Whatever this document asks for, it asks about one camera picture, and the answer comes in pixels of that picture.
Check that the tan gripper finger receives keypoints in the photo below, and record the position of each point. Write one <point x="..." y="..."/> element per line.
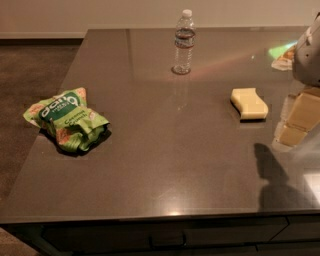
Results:
<point x="300" y="114"/>

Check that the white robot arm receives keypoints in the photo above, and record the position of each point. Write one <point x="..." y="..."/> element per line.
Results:
<point x="306" y="64"/>

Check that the clear plastic water bottle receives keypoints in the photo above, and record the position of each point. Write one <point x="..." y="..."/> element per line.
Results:
<point x="185" y="34"/>

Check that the dark drawer handle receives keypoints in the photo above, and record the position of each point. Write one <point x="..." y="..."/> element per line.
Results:
<point x="167" y="240"/>

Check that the yellow sponge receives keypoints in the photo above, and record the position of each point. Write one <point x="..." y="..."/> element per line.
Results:
<point x="249" y="104"/>

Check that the green snack bag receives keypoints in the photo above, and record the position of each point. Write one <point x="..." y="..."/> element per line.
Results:
<point x="68" y="119"/>

